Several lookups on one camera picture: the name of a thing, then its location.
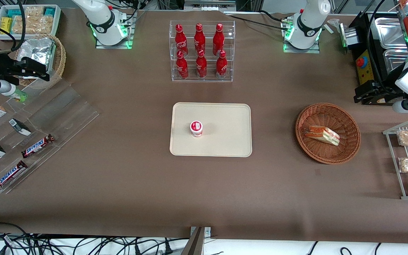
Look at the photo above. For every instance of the teal snack box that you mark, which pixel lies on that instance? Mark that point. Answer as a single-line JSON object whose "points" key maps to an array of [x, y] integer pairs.
{"points": [[50, 11], [12, 13]]}

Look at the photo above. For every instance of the clear acrylic stepped display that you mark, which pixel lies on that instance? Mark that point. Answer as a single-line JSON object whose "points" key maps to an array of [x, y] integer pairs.
{"points": [[66, 113]]}

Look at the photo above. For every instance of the brown table cover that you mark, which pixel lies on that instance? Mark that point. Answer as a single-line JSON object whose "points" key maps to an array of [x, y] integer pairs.
{"points": [[126, 184]]}

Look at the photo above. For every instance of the brown wicker basket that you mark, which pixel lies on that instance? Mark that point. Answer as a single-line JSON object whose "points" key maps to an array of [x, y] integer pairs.
{"points": [[342, 152]]}

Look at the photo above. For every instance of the red cola bottle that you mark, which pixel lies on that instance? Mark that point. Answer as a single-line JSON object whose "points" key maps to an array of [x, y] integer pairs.
{"points": [[180, 39], [199, 37], [218, 37], [201, 64], [182, 65], [221, 65]]}

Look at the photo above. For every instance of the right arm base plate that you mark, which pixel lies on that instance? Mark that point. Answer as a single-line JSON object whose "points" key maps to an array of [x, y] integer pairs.
{"points": [[129, 39]]}

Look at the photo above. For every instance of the clear bag of crackers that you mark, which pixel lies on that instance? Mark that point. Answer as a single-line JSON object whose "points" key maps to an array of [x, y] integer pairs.
{"points": [[21, 25], [32, 13], [44, 24]]}

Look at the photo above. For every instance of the white plastic bin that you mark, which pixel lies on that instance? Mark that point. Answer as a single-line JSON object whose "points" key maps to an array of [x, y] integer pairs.
{"points": [[57, 21]]}

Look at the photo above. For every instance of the yellow emergency stop panel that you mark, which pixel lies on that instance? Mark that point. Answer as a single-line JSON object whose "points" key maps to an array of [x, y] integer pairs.
{"points": [[367, 74]]}

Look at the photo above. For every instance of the metal mount post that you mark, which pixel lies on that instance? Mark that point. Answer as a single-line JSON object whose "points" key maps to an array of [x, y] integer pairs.
{"points": [[197, 242]]}

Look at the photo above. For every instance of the triangle sandwich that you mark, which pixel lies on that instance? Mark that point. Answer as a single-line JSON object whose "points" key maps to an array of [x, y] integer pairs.
{"points": [[322, 135]]}

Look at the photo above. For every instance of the aluminium frame bar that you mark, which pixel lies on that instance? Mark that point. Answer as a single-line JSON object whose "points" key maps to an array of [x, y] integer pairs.
{"points": [[209, 4]]}

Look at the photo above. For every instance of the silver foil snack pack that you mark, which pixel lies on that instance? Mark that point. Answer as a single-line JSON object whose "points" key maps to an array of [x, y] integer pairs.
{"points": [[37, 49]]}

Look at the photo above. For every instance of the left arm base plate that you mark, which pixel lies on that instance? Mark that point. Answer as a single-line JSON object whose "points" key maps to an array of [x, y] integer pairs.
{"points": [[301, 50]]}

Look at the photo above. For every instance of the green white drink bottle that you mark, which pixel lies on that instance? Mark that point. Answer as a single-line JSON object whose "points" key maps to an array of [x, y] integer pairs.
{"points": [[20, 95]]}

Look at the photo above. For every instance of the red white yogurt cup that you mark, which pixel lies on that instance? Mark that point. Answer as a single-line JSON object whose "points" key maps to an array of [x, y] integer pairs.
{"points": [[196, 128]]}

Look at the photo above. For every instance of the light wicker basket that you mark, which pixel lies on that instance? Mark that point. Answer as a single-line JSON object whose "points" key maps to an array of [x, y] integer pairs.
{"points": [[59, 60]]}

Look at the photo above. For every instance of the beige plastic tray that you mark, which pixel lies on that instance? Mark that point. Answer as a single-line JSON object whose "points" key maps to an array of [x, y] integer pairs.
{"points": [[225, 134]]}

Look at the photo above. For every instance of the clear acrylic bottle rack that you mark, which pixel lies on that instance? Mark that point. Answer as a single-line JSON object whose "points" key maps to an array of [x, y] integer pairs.
{"points": [[190, 79]]}

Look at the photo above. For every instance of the yellow snack box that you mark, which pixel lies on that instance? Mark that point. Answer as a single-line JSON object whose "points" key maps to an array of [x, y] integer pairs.
{"points": [[5, 25]]}

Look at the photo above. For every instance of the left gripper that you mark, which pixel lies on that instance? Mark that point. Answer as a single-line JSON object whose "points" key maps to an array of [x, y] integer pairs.
{"points": [[384, 89]]}

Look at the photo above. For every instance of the snickers chocolate bar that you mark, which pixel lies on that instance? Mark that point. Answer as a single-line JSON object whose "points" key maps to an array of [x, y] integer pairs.
{"points": [[37, 146], [10, 175]]}

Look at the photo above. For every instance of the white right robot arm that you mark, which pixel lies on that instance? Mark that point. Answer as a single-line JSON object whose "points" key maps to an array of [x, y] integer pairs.
{"points": [[101, 21]]}

